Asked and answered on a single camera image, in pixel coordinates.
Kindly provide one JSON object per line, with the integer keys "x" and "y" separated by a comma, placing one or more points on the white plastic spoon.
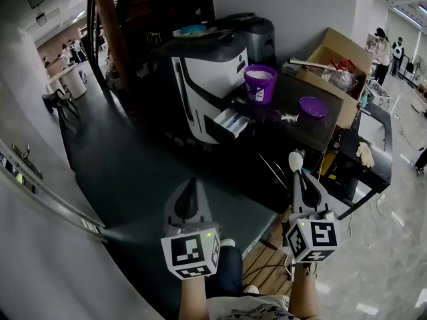
{"x": 295, "y": 160}

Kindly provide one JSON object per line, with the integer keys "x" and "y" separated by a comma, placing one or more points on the white shoe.
{"x": 250, "y": 289}
{"x": 227, "y": 242}

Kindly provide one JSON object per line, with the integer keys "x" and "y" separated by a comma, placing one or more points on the person's printed beige shirt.
{"x": 247, "y": 308}

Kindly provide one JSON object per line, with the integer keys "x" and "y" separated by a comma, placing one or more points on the standing fan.
{"x": 419, "y": 65}

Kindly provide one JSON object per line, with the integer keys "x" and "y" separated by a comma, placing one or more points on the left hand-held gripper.
{"x": 188, "y": 252}

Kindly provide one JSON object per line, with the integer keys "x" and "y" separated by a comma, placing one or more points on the black square table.
{"x": 290, "y": 135}

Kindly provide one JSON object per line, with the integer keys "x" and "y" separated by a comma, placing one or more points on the person's left forearm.
{"x": 193, "y": 298}

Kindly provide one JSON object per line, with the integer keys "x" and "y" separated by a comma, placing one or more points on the person's dark trousers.
{"x": 225, "y": 272}

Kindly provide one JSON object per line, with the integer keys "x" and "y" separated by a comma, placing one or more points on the grey rounded appliance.
{"x": 257, "y": 35}

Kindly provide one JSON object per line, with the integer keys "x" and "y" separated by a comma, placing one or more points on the silver door rail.
{"x": 86, "y": 225}

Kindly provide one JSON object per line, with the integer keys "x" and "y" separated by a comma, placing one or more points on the purple bucket lid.
{"x": 313, "y": 108}

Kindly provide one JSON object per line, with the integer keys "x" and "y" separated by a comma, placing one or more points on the purple tub of powder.
{"x": 260, "y": 85}

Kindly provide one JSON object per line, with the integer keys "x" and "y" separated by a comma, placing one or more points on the white work glove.
{"x": 366, "y": 153}

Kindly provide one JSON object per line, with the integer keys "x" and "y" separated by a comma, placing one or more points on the white detergent drawer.
{"x": 231, "y": 122}

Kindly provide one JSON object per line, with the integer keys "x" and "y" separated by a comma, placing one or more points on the person's right forearm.
{"x": 305, "y": 295}

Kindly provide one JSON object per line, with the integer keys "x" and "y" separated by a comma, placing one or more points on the silver metal tube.
{"x": 307, "y": 63}

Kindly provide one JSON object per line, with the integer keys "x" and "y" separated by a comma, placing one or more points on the grey rectangular box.
{"x": 291, "y": 68}

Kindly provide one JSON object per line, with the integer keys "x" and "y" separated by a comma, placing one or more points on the black metal bench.
{"x": 373, "y": 178}

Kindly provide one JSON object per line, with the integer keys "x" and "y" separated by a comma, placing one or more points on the blue crumpled cloth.
{"x": 193, "y": 30}

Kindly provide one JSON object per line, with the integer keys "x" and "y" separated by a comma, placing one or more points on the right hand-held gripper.
{"x": 312, "y": 238}

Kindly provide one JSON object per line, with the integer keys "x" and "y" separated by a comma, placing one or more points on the white and black washing machine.
{"x": 200, "y": 88}

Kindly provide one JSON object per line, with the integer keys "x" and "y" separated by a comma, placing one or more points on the black door bracket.
{"x": 33, "y": 170}

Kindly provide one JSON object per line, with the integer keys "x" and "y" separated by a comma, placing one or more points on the brown cardboard box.
{"x": 347, "y": 108}

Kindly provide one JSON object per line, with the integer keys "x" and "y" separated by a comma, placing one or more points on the black chair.
{"x": 60, "y": 100}

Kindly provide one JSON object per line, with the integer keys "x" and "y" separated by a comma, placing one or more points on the clear plastic jug red cap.
{"x": 340, "y": 77}

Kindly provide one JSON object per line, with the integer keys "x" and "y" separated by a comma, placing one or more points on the white cylindrical table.
{"x": 76, "y": 83}

